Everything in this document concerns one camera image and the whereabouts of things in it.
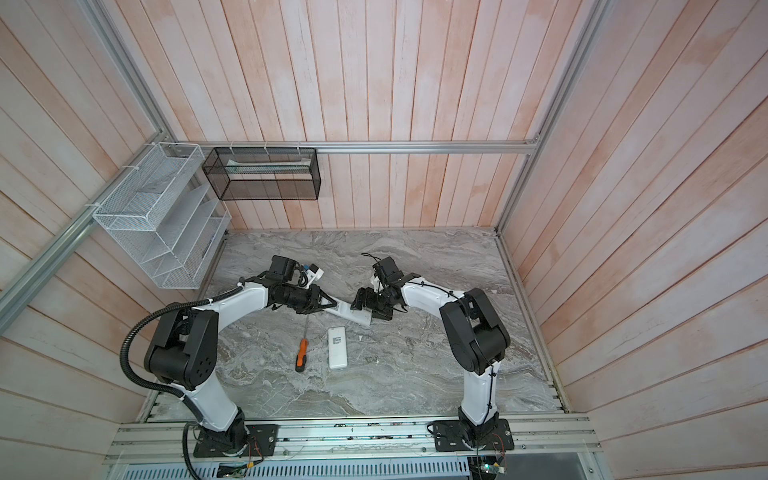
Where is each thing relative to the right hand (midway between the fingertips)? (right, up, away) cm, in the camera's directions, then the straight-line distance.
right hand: (360, 309), depth 93 cm
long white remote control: (-5, +1, -3) cm, 6 cm away
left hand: (-8, +1, -5) cm, 9 cm away
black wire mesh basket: (-35, +47, +12) cm, 60 cm away
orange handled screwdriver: (-16, -13, -9) cm, 23 cm away
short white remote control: (-7, -11, -5) cm, 13 cm away
